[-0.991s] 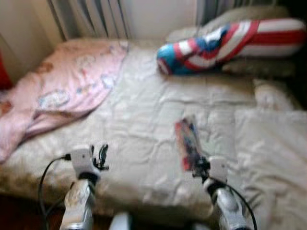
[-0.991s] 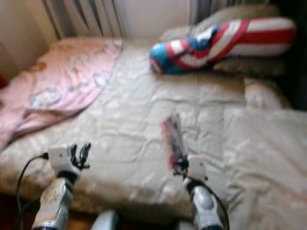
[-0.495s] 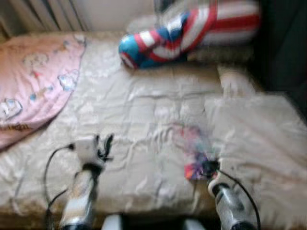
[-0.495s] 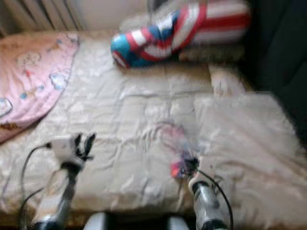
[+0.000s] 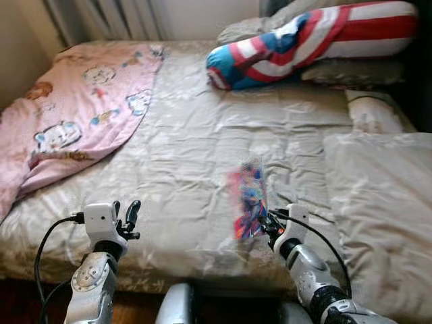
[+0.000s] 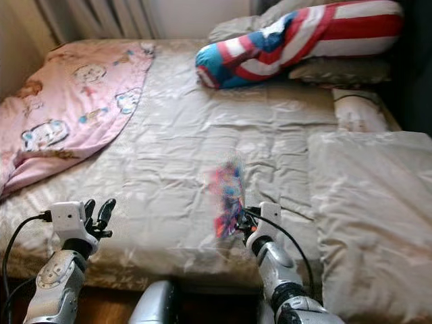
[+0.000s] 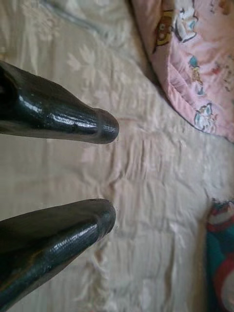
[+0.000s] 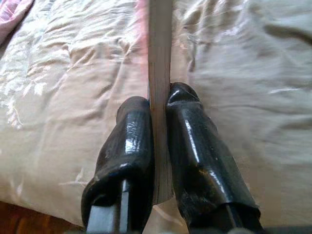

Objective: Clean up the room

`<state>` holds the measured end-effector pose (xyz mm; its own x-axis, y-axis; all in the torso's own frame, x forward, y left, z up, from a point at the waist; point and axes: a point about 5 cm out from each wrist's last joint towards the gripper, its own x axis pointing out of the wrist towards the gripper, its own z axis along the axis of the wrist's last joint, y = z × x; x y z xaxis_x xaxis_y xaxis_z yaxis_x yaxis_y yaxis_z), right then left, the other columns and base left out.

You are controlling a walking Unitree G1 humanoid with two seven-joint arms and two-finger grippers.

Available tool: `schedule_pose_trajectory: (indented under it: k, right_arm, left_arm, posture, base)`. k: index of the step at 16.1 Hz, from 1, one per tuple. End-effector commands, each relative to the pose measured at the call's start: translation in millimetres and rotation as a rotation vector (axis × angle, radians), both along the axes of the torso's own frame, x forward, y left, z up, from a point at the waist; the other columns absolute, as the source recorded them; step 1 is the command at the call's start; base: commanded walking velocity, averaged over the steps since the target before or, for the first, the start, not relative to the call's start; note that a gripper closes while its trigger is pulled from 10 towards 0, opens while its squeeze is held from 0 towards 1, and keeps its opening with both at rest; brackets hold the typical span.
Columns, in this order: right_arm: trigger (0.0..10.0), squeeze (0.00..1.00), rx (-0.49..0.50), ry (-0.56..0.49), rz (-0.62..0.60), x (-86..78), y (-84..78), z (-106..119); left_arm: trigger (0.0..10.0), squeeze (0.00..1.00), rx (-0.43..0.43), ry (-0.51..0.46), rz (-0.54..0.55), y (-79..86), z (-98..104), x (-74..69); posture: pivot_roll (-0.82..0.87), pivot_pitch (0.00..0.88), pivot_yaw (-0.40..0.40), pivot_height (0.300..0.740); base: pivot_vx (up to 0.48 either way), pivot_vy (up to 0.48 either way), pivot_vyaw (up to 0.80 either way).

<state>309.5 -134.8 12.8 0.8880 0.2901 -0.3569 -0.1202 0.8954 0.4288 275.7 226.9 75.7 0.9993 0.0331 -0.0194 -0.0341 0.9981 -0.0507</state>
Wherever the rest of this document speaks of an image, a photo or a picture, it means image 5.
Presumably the manga comic book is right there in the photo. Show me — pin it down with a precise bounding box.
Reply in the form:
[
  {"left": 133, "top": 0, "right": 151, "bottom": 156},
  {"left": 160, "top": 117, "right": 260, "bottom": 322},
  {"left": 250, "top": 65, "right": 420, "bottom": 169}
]
[{"left": 228, "top": 159, "right": 269, "bottom": 240}]

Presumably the large grey floral pillow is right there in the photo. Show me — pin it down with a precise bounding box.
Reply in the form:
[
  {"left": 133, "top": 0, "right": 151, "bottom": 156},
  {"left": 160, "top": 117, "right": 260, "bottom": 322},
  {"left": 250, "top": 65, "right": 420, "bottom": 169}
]
[{"left": 323, "top": 132, "right": 432, "bottom": 324}]

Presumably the silver robot left leg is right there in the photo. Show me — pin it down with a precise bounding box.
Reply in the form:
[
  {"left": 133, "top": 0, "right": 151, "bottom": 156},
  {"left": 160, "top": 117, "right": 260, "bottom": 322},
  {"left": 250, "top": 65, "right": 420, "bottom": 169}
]
[{"left": 157, "top": 282, "right": 197, "bottom": 324}]

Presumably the pink cartoon quilt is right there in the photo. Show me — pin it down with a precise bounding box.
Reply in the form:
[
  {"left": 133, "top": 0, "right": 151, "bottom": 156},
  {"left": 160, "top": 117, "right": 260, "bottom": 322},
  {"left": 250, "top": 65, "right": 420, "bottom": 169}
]
[{"left": 0, "top": 44, "right": 165, "bottom": 220}]

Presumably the dark upholstered headboard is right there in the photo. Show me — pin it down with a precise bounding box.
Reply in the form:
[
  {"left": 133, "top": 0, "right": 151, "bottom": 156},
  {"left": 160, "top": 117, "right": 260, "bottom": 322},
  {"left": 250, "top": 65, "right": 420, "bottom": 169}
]
[{"left": 404, "top": 0, "right": 432, "bottom": 133}]

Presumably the flat grey pillow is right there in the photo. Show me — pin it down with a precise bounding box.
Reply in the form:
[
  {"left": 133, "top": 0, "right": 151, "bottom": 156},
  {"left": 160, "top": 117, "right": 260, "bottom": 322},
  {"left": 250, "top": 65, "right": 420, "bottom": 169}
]
[{"left": 300, "top": 59, "right": 406, "bottom": 88}]

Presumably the stars and stripes bolster pillow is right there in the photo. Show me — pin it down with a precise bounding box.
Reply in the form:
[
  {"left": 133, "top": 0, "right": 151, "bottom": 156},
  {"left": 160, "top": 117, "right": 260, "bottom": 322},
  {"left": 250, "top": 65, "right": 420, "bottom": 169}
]
[{"left": 206, "top": 1, "right": 419, "bottom": 91}]

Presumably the grey curtain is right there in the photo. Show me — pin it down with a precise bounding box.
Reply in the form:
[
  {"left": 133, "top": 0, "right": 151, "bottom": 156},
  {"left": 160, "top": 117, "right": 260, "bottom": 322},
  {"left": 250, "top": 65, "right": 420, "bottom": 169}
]
[
  {"left": 44, "top": 0, "right": 167, "bottom": 45},
  {"left": 259, "top": 0, "right": 304, "bottom": 20}
]

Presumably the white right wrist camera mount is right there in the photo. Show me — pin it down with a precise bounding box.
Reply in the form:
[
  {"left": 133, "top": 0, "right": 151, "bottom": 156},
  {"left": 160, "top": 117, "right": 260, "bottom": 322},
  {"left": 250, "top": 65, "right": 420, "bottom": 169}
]
[{"left": 273, "top": 204, "right": 311, "bottom": 254}]

